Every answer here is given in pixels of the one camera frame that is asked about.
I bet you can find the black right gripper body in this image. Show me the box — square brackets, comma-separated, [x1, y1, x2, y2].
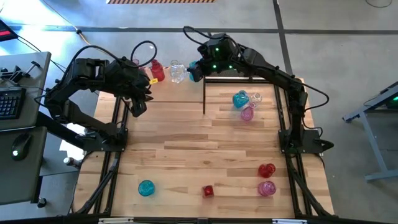
[201, 34, 238, 76]

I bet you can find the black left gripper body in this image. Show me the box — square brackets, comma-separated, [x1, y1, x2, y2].
[123, 66, 154, 101]

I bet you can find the teal cylindrical glass vase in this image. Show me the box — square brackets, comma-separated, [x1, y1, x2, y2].
[188, 60, 200, 82]

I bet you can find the red ribbed glass bottle vase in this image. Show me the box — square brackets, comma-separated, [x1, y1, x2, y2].
[150, 58, 166, 82]

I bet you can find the clear twisted glass vase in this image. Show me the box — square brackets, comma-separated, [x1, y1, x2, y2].
[169, 59, 183, 78]

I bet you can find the tall pink glass vase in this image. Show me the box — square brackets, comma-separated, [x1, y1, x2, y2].
[240, 102, 257, 122]

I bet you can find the teal round glass vase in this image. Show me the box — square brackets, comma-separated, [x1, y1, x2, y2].
[137, 179, 156, 197]

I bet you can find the red square fluted glass vase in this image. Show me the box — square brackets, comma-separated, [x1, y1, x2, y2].
[202, 185, 215, 199]

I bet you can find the teal flask-shaped glass vase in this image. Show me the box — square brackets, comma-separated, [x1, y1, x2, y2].
[232, 90, 250, 110]

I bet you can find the white box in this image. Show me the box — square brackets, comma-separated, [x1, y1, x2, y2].
[58, 120, 88, 161]

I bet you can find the small dark bottle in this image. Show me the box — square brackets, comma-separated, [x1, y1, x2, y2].
[63, 157, 82, 169]

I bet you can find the red round glass vase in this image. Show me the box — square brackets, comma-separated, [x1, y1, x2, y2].
[257, 163, 277, 179]

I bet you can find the black clamp device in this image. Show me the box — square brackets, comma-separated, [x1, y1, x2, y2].
[0, 60, 41, 84]

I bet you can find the black keyboard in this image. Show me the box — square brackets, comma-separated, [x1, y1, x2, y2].
[0, 87, 27, 121]

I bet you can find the black computer mouse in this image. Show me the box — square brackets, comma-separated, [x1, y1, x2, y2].
[11, 133, 33, 162]

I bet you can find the pink round glass vase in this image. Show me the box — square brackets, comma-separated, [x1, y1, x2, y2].
[257, 180, 277, 197]

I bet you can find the dark monitor screen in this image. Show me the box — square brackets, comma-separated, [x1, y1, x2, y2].
[0, 20, 19, 43]

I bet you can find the dark grey desk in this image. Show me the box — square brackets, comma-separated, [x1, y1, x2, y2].
[0, 126, 47, 206]

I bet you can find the grey metal stand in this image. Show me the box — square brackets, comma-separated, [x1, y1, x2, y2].
[341, 80, 398, 183]

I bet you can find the black aluminium frame rail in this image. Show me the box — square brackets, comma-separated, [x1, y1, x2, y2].
[0, 214, 398, 224]
[70, 93, 135, 217]
[273, 79, 335, 218]
[204, 77, 289, 85]

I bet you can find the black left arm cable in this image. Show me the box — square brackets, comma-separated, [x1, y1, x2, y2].
[67, 40, 158, 78]

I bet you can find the yellow floor cable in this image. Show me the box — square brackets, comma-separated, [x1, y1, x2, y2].
[40, 0, 93, 47]

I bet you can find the black floor cable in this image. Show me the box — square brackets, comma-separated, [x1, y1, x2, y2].
[15, 34, 75, 75]

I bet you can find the silver metal bracket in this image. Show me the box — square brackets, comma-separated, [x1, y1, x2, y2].
[98, 217, 134, 224]
[272, 218, 308, 224]

